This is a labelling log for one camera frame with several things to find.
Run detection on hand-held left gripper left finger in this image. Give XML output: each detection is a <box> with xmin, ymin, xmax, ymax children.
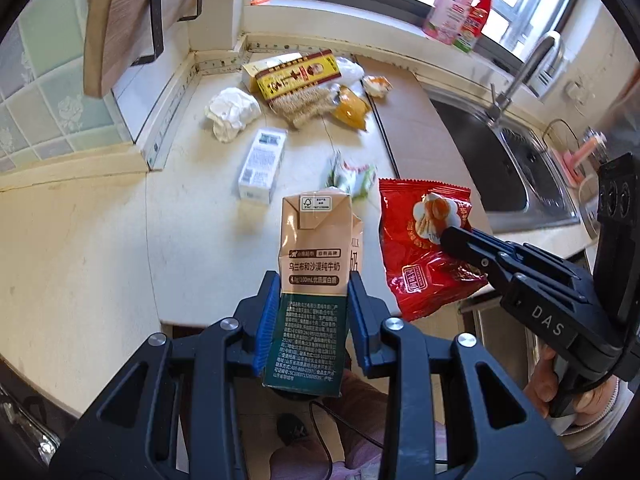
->
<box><xmin>50</xmin><ymin>270</ymin><xmax>281</xmax><ymax>480</ymax></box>

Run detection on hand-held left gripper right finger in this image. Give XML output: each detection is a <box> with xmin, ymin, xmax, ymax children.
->
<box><xmin>347</xmin><ymin>270</ymin><xmax>576</xmax><ymax>480</ymax></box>

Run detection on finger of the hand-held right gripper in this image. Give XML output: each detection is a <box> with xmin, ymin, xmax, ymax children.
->
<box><xmin>439</xmin><ymin>226</ymin><xmax>592</xmax><ymax>292</ymax></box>

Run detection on red snack packet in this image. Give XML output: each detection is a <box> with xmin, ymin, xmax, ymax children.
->
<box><xmin>377</xmin><ymin>177</ymin><xmax>490</xmax><ymax>322</ymax></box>

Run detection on tan and green milk carton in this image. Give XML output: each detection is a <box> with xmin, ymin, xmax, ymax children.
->
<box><xmin>262</xmin><ymin>191</ymin><xmax>365</xmax><ymax>395</ymax></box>

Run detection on yellow foil packet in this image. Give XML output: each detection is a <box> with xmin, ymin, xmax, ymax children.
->
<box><xmin>327</xmin><ymin>85</ymin><xmax>372</xmax><ymax>132</ymax></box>

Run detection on orange and white wrapper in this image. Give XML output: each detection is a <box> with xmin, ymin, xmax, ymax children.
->
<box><xmin>362</xmin><ymin>75</ymin><xmax>393</xmax><ymax>99</ymax></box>

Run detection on white paper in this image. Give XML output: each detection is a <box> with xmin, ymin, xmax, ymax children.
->
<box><xmin>204</xmin><ymin>87</ymin><xmax>262</xmax><ymax>143</ymax></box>

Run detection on person's right forearm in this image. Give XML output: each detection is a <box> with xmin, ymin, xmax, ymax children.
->
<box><xmin>550</xmin><ymin>380</ymin><xmax>632</xmax><ymax>467</ymax></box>

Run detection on person's right hand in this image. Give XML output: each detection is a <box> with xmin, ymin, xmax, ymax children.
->
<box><xmin>525</xmin><ymin>347</ymin><xmax>621</xmax><ymax>428</ymax></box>

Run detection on steel sink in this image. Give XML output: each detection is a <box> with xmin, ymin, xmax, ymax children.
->
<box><xmin>425</xmin><ymin>85</ymin><xmax>581</xmax><ymax>233</ymax></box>

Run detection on person's pink pants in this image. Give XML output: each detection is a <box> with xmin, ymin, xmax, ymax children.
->
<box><xmin>270</xmin><ymin>370</ymin><xmax>446</xmax><ymax>480</ymax></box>

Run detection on brown counter board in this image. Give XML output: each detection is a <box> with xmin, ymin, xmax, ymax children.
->
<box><xmin>352</xmin><ymin>55</ymin><xmax>493</xmax><ymax>233</ymax></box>

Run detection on green and white wrapper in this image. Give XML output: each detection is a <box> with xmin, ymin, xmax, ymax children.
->
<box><xmin>327</xmin><ymin>150</ymin><xmax>377</xmax><ymax>200</ymax></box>

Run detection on small white box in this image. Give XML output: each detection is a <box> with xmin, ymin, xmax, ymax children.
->
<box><xmin>237</xmin><ymin>128</ymin><xmax>288</xmax><ymax>205</ymax></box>

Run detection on steel faucet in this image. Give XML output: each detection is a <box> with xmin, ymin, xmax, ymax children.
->
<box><xmin>487</xmin><ymin>30</ymin><xmax>563</xmax><ymax>123</ymax></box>

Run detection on white plastic bag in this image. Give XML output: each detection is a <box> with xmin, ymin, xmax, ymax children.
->
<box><xmin>335</xmin><ymin>56</ymin><xmax>366</xmax><ymax>87</ymax></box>

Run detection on yellow and red noodle packet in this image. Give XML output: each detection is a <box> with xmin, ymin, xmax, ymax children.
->
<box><xmin>255</xmin><ymin>50</ymin><xmax>343</xmax><ymax>128</ymax></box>

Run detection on red spray bottle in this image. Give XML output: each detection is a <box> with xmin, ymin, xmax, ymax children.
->
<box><xmin>452</xmin><ymin>0</ymin><xmax>502</xmax><ymax>54</ymax></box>

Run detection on cream cardboard box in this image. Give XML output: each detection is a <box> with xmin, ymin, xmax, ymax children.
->
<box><xmin>241</xmin><ymin>52</ymin><xmax>303</xmax><ymax>93</ymax></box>

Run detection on black glossy appliance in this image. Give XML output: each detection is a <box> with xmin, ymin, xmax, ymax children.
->
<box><xmin>0</xmin><ymin>355</ymin><xmax>76</xmax><ymax>471</ymax></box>

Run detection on black cable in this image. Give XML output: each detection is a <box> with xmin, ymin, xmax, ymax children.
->
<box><xmin>307</xmin><ymin>399</ymin><xmax>451</xmax><ymax>480</ymax></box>

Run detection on wooden wall shelf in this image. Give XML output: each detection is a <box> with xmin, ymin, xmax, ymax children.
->
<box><xmin>82</xmin><ymin>0</ymin><xmax>241</xmax><ymax>98</ymax></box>

